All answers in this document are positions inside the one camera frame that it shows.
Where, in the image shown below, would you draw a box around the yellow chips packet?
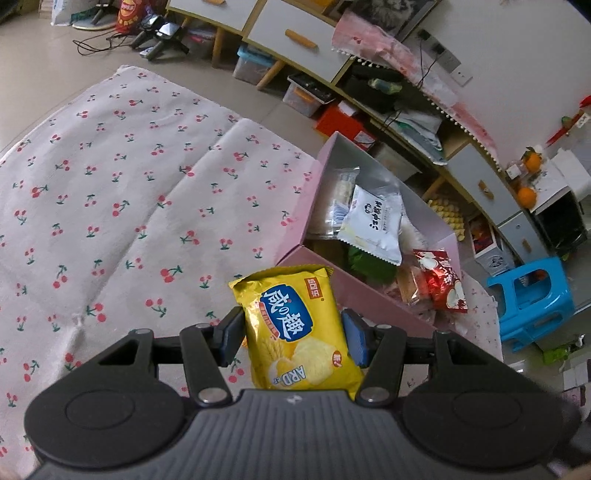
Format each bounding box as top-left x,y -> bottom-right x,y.
229,264 -> 365,401

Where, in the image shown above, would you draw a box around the long white rice cracker packet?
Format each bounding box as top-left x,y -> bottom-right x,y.
323,167 -> 361,234

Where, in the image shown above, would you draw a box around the teal storage box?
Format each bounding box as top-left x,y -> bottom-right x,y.
232,45 -> 274,85

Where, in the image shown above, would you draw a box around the clear box with dark contents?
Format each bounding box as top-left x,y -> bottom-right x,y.
281,73 -> 336,117

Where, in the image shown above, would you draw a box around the red snack packet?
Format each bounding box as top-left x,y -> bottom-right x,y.
412,248 -> 469,315

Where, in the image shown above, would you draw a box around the white printed box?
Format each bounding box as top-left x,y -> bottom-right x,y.
475,244 -> 514,278

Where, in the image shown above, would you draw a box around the yellow egg tray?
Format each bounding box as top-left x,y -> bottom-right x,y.
426,196 -> 465,241

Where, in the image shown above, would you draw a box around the folded cloths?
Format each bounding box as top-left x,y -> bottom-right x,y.
392,107 -> 450,165

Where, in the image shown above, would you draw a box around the green snack packet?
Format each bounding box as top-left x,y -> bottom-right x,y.
347,244 -> 399,283

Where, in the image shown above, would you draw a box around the red printed bag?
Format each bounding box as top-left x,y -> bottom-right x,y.
115,0 -> 156,34

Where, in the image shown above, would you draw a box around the clear storage box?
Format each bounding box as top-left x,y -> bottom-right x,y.
368,142 -> 419,182

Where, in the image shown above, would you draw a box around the pink cardboard box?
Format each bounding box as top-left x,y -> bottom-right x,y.
276,131 -> 465,342

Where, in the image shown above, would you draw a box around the red flat box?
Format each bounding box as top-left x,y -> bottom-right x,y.
315,103 -> 376,151

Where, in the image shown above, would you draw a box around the black microwave oven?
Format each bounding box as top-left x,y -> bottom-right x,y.
534,189 -> 588,260

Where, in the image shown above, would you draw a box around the black bag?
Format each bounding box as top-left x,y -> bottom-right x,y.
343,61 -> 403,114

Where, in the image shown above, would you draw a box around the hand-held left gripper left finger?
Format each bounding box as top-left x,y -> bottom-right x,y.
88,305 -> 246,408

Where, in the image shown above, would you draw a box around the pink cherry table runner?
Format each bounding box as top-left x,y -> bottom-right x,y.
331,11 -> 502,168

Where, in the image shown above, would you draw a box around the black power cable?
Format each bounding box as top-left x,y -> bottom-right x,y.
381,44 -> 446,127

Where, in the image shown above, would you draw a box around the clear wafer biscuit packet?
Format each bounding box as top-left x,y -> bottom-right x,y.
396,264 -> 437,306

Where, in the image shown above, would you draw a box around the cat picture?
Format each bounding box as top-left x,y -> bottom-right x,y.
351,0 -> 438,43

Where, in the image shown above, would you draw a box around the black hand-held device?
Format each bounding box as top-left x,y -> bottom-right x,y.
130,13 -> 191,62

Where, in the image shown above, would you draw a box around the wooden cabinet with white drawers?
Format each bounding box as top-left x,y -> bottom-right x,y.
166,0 -> 553,259

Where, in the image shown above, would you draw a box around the cherry print cloth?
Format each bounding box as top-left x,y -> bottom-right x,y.
0,65 -> 504,480

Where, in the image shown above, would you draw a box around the wall sockets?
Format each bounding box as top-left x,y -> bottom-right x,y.
417,29 -> 475,87

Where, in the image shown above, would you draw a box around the white packet with dark print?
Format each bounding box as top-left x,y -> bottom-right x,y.
336,184 -> 404,267

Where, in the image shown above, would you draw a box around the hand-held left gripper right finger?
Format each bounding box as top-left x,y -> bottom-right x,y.
341,308 -> 506,408

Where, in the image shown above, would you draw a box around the blue plastic stool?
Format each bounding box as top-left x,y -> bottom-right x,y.
486,257 -> 576,354

